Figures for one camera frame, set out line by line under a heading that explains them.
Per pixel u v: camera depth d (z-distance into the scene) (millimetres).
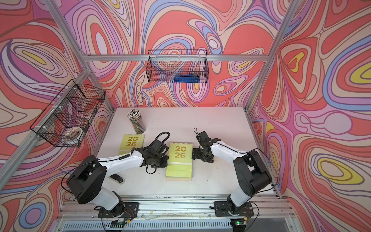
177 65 936
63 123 720
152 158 658
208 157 764
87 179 439
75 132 705
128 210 733
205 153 679
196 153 806
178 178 838
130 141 986
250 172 455
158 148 707
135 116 908
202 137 734
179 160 843
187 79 822
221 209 731
